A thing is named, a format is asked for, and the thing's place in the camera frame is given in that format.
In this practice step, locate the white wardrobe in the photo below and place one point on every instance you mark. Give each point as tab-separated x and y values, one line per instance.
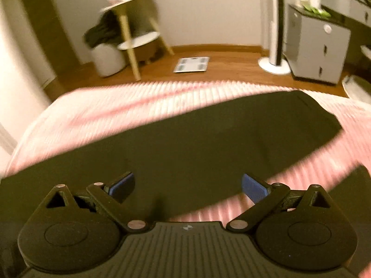
22	99

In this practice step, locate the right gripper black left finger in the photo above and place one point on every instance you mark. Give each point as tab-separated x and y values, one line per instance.
109	198

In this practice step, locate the white bathroom scale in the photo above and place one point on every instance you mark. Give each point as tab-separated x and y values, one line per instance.
191	65

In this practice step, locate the black pants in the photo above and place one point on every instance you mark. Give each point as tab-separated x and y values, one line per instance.
174	150

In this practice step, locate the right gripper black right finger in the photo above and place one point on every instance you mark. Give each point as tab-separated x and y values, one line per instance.
265	197

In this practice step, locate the dark clothes pile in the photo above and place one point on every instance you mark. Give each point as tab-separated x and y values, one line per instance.
107	31

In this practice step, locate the pink ribbed bed blanket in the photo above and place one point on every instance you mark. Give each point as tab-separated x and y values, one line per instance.
116	112

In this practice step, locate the white tower fan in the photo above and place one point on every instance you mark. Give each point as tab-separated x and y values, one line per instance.
272	60

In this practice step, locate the grey drawer cabinet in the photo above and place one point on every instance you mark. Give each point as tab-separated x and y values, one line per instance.
315	48

